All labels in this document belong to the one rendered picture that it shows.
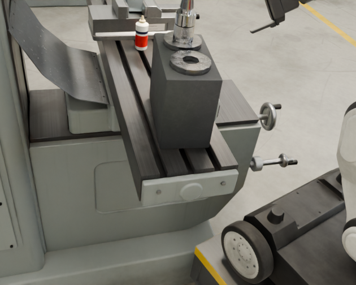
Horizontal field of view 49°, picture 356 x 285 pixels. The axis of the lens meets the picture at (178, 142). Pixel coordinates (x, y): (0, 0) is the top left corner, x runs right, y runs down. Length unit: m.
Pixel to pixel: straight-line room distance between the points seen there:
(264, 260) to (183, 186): 0.47
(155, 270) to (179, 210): 0.26
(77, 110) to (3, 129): 0.21
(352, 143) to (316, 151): 1.58
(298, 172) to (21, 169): 1.67
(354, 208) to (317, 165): 1.33
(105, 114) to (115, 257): 0.64
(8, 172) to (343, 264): 1.04
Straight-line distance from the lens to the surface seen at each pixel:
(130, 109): 1.03
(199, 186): 0.88
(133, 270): 1.64
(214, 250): 1.44
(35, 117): 1.35
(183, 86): 0.82
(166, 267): 1.67
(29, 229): 1.46
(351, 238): 1.24
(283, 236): 1.29
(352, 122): 1.09
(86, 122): 1.24
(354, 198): 1.24
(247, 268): 1.37
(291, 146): 2.64
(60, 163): 1.32
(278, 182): 2.35
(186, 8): 0.90
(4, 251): 1.54
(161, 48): 0.92
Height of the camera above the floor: 1.56
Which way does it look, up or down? 40 degrees down
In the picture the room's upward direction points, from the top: 8 degrees clockwise
